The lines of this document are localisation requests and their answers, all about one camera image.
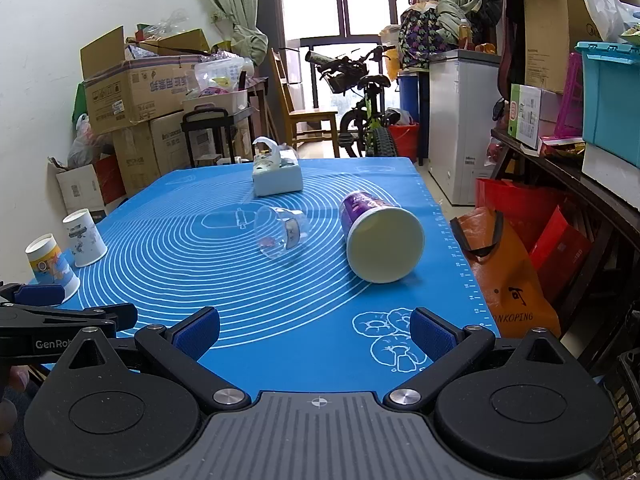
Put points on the tall brown cardboard box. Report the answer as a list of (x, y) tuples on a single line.
[(552, 30)]

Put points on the wooden chair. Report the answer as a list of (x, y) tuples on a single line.
[(293, 117)]

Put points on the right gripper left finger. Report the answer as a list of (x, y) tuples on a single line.
[(136, 407)]

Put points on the white tissue box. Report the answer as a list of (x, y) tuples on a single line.
[(275, 169)]

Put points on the large open cardboard box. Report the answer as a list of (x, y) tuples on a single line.
[(127, 82)]

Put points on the patterned dark bag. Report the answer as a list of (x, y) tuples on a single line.
[(419, 38)]

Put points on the black utility cart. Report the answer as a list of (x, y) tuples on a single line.
[(220, 122)]

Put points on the white red cardboard box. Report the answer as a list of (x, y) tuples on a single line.
[(97, 187)]

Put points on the green white small box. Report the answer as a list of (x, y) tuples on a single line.
[(533, 114)]

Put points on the yellow blue paper cup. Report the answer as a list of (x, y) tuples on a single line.
[(50, 266)]

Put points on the dark wooden shelf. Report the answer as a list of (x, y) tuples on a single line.
[(623, 217)]

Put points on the red plastic bucket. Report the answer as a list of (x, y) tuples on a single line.
[(406, 139)]

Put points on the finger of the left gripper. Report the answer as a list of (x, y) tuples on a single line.
[(19, 321), (33, 295)]

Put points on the pink plastic rack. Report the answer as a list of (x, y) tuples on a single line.
[(569, 121)]

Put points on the blue barrel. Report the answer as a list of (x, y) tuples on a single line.
[(409, 94)]

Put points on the teal plastic storage bin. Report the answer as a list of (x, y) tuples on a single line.
[(611, 102)]

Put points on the orange shopping bag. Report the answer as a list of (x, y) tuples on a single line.
[(507, 279)]

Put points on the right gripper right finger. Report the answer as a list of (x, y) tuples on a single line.
[(490, 407)]

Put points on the white grey-print paper cup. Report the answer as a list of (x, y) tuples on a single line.
[(86, 243)]

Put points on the person's left hand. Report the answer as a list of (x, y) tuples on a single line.
[(17, 380)]

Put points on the red bag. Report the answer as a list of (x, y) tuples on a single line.
[(554, 230)]

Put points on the lower stacked cardboard box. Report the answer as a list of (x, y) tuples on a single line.
[(149, 150)]

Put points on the green black bicycle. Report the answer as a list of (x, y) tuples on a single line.
[(363, 129)]

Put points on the clear plastic cup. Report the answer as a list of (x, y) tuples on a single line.
[(279, 231)]

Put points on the white plastic bag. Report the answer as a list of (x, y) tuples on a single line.
[(613, 18)]

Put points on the blue silicone baking mat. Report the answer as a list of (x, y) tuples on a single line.
[(300, 322)]

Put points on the white chest freezer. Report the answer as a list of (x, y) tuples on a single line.
[(463, 92)]

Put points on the purple white paper cup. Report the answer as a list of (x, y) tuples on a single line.
[(383, 242)]

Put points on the plastic bag by wall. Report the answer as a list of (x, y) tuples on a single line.
[(88, 146)]

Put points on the clear plastic container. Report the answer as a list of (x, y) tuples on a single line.
[(221, 73)]

